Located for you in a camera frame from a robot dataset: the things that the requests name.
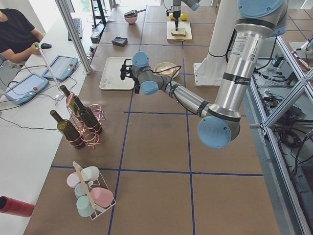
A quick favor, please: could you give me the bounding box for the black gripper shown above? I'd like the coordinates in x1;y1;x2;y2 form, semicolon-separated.
127;65;140;94
172;5;181;31

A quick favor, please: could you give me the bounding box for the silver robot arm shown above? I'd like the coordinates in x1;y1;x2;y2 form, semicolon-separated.
120;0;288;149
170;0;200;31

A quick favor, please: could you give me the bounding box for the white bear tray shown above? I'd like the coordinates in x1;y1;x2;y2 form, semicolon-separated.
99;57;134;90

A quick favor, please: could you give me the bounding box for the wooden cutting board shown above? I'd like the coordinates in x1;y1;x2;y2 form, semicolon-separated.
166;21;192;41

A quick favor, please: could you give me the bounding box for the yellow lemon right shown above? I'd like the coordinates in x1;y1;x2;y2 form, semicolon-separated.
180;13;188;21

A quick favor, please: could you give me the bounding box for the fried egg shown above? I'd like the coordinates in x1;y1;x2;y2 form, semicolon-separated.
159;66;173;75

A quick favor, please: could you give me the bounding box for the white round plate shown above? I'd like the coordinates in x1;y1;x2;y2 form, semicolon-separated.
154;62;180;78

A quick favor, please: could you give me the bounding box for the metal scoop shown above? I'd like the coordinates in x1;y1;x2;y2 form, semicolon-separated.
124;9;146;18

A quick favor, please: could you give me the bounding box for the pink bowl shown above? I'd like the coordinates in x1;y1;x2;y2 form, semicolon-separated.
124;14;137;24

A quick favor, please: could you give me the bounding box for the grey folded cloth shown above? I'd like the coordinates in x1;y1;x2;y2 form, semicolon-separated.
112;36;128;47

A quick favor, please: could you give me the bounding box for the blue teach pendant far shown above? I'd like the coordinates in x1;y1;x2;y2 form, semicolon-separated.
50;55;78;82

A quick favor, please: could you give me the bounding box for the blue teach pendant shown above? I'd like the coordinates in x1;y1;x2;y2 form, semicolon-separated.
50;55;78;82
4;73;49;105

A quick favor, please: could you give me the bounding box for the dark green wine bottle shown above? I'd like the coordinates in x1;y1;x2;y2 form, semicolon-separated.
50;110;85;149

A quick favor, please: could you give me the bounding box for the black keyboard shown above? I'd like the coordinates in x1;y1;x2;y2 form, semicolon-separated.
72;18;83;39

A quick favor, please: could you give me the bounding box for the white cup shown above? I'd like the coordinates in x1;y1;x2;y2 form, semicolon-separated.
81;166;100;181

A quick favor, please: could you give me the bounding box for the black computer mouse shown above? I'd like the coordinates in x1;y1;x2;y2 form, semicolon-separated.
40;43;52;49

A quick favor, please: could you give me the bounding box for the pink striped stick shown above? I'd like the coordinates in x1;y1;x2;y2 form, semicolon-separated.
35;43;64;101

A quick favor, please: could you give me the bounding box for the blue teach pendant near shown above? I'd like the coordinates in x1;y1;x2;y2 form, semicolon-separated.
4;73;49;105

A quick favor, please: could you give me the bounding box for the lilac cup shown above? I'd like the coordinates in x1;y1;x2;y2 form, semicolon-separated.
67;172;81;188

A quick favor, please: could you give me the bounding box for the pink cup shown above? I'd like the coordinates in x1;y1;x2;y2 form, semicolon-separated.
90;187;113;208

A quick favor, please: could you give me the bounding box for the grey blue cup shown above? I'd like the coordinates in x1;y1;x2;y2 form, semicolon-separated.
74;183;87;199

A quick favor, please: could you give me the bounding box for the seated person black shirt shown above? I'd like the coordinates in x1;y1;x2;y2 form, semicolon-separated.
0;8;44;63

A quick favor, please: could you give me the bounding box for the mint green cup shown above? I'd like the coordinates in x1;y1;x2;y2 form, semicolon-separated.
76;195;94;217

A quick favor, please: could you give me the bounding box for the red cylinder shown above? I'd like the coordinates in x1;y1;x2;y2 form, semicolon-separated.
0;196;35;217

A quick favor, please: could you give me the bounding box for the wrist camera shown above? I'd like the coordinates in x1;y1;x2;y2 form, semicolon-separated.
120;59;132;81

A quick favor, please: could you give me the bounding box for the copper wire bottle rack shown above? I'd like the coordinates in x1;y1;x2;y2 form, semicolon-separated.
67;93;105;148

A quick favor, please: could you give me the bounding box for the white pedestal column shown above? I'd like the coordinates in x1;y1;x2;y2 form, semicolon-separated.
194;0;239;86

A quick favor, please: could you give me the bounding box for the aluminium frame post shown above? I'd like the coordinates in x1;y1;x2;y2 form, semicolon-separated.
55;0;92;74

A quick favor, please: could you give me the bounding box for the white wire cup rack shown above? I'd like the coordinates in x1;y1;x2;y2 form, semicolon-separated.
67;162;116;220

